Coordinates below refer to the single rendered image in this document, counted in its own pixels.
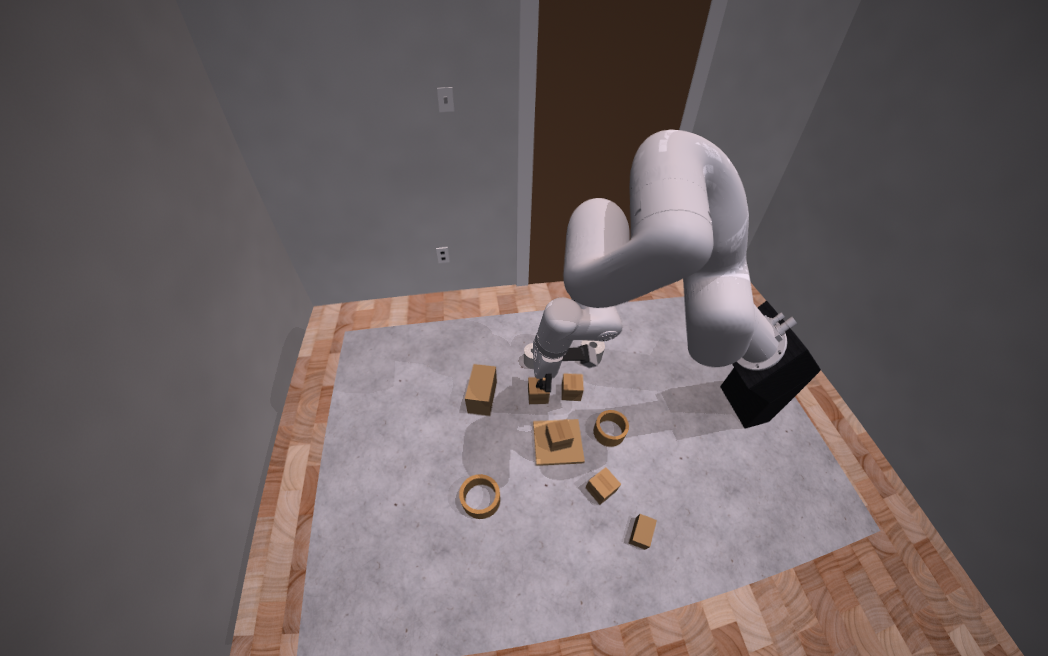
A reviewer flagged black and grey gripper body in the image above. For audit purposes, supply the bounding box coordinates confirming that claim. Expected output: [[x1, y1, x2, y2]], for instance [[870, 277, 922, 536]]
[[533, 341, 564, 379]]

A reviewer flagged light wooden square board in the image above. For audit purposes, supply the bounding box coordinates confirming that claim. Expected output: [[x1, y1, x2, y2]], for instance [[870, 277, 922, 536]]
[[533, 419, 585, 466]]

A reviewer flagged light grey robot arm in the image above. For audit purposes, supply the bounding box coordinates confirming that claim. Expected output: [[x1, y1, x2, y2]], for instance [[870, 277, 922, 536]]
[[534, 130, 796, 371]]

